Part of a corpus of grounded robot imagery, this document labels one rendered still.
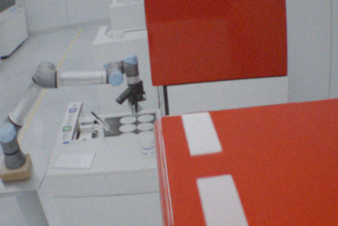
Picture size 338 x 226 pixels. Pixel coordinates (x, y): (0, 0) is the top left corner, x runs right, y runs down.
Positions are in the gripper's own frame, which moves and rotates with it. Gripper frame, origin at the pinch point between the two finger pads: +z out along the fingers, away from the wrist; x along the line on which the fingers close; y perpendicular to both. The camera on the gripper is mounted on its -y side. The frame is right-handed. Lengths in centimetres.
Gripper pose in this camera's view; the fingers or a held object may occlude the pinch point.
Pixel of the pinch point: (134, 115)
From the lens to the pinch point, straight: 232.1
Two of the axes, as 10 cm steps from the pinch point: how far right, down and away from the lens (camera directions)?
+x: -5.6, -3.1, 7.7
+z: 0.8, 9.0, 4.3
